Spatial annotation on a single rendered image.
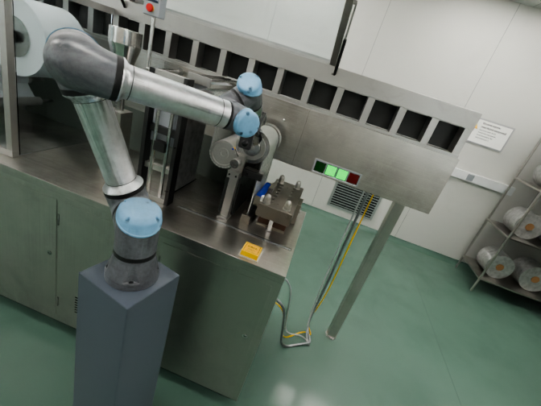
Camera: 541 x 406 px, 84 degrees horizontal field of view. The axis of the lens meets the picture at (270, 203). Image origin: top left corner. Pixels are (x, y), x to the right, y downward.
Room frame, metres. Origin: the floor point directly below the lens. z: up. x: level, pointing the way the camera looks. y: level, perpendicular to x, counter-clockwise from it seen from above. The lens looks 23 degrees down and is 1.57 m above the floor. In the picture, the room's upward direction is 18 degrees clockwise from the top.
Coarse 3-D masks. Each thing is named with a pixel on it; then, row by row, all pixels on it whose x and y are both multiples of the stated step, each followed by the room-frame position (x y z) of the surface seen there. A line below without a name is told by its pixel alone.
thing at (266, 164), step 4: (272, 156) 1.46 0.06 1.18; (264, 160) 1.27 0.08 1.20; (268, 160) 1.37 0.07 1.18; (264, 164) 1.30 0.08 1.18; (268, 164) 1.41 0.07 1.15; (260, 168) 1.26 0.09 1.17; (264, 168) 1.33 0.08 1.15; (268, 168) 1.45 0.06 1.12; (260, 172) 1.26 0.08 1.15; (268, 172) 1.49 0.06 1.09; (264, 176) 1.40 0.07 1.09; (264, 180) 1.44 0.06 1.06; (256, 184) 1.26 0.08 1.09; (260, 184) 1.35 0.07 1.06; (256, 188) 1.28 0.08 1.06; (260, 188) 1.39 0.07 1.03; (256, 192) 1.30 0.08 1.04; (252, 196) 1.26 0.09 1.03
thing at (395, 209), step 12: (396, 204) 1.66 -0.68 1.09; (396, 216) 1.66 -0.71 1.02; (384, 228) 1.66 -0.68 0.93; (384, 240) 1.66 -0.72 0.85; (372, 252) 1.66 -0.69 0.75; (372, 264) 1.66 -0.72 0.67; (360, 276) 1.66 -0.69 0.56; (360, 288) 1.66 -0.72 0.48; (348, 300) 1.66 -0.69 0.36; (348, 312) 1.66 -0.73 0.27; (336, 324) 1.66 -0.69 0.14; (336, 336) 1.66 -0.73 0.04
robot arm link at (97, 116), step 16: (80, 32) 0.69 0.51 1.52; (64, 96) 0.69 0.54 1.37; (80, 96) 0.68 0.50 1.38; (80, 112) 0.71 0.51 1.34; (96, 112) 0.72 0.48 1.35; (112, 112) 0.75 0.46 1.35; (96, 128) 0.72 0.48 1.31; (112, 128) 0.74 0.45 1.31; (96, 144) 0.73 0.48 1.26; (112, 144) 0.74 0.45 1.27; (112, 160) 0.74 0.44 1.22; (128, 160) 0.78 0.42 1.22; (112, 176) 0.75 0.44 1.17; (128, 176) 0.77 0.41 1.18; (112, 192) 0.75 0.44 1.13; (128, 192) 0.76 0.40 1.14; (144, 192) 0.81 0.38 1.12; (112, 208) 0.75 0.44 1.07
